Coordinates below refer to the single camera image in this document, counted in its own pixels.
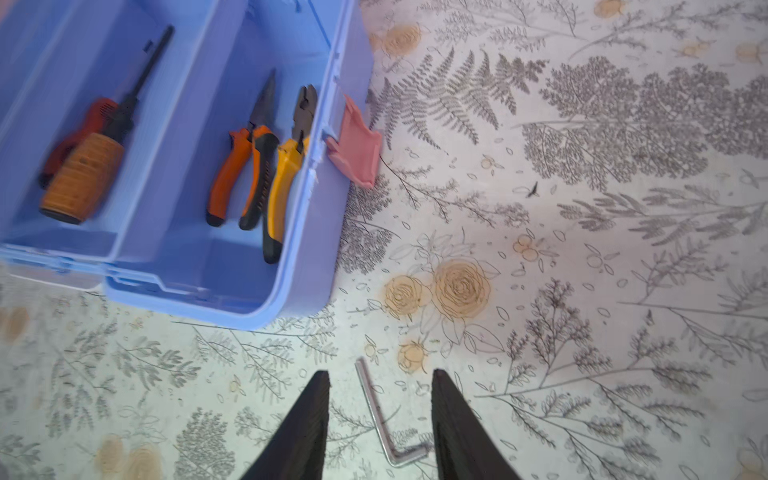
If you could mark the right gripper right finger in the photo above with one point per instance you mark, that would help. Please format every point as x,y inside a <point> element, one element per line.
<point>462,447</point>

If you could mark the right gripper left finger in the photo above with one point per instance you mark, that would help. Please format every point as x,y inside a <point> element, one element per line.
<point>297,449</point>

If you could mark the orange needle nose pliers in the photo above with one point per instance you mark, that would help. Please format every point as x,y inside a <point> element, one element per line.
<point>258,143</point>

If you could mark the white tool box pink handle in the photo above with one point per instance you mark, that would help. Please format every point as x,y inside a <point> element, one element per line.
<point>149,244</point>

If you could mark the wooden handled screwdriver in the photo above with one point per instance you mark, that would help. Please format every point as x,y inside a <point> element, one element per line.
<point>88,173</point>

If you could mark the orange handled small tool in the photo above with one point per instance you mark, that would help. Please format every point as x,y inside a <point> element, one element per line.
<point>96,117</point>

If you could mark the yellow handled black pliers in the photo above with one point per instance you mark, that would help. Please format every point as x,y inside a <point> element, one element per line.
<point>291,154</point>

